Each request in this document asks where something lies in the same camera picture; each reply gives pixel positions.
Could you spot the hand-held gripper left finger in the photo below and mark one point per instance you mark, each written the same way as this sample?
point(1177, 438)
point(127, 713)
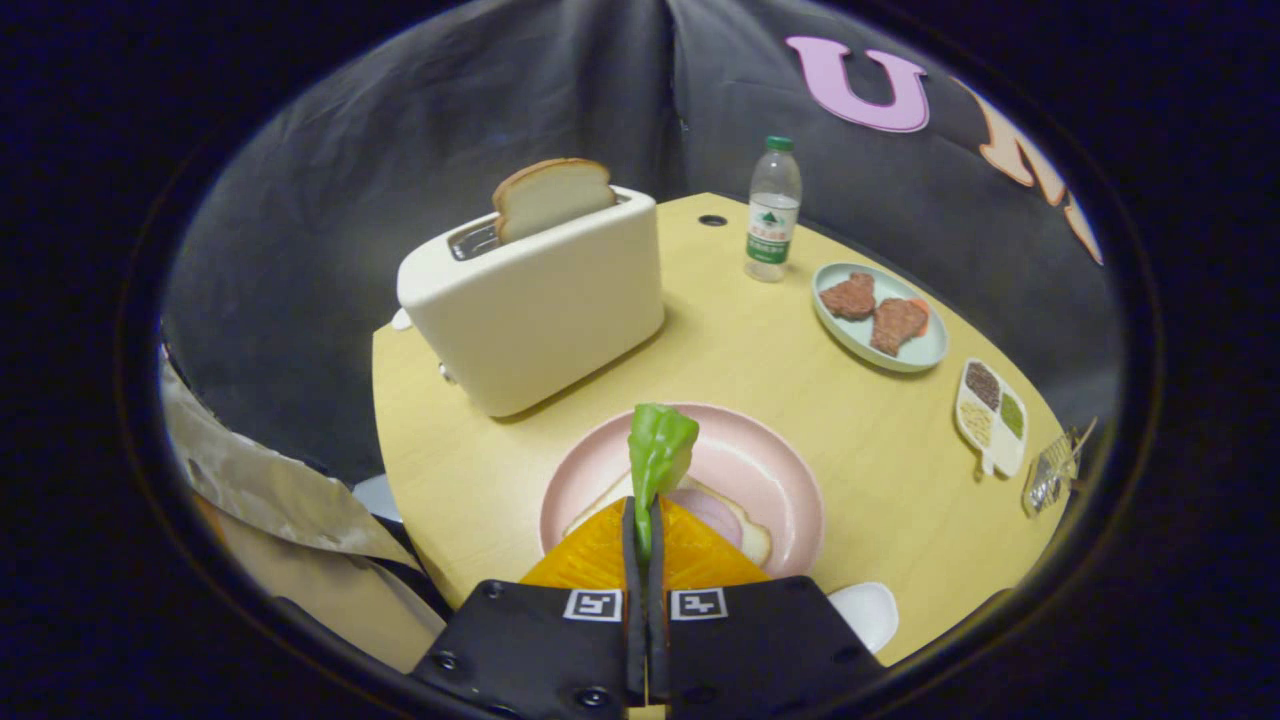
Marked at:
point(540, 640)

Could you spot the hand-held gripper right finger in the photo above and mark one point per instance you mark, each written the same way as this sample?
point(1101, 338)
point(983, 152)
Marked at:
point(760, 640)

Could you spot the green lettuce leaf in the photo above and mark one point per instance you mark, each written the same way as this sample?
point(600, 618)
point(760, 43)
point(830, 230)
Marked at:
point(660, 450)

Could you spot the toasted bread slice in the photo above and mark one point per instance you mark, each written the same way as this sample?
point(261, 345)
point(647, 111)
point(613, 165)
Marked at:
point(550, 197)

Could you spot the white bread slice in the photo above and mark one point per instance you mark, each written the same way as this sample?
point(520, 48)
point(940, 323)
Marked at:
point(753, 541)

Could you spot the white oblong plate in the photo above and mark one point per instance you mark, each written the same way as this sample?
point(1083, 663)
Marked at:
point(866, 612)

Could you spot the pink ham slice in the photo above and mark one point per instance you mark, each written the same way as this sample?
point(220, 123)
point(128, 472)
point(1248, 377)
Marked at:
point(715, 512)

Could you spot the pink plate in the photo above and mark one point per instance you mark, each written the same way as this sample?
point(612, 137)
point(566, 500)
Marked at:
point(760, 460)

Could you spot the white divided seasoning dish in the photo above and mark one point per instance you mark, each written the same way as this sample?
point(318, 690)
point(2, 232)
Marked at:
point(1000, 452)

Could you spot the person's beige jacket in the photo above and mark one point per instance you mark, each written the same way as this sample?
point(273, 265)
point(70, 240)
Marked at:
point(270, 490)

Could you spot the white toaster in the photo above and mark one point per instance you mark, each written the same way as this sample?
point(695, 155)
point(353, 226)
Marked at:
point(540, 310)

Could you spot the clear glass container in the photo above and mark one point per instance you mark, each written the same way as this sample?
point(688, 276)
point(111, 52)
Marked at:
point(1050, 475)

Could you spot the light blue plate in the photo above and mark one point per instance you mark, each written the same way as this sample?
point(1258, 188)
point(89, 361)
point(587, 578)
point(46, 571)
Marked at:
point(926, 350)

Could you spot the brown meat patty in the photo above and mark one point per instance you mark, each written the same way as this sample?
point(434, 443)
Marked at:
point(848, 296)
point(897, 326)

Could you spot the orange carrot slice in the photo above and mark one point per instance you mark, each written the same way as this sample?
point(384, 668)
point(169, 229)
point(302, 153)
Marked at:
point(922, 308)

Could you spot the clear water bottle green cap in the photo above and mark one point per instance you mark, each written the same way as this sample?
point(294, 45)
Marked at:
point(772, 215)

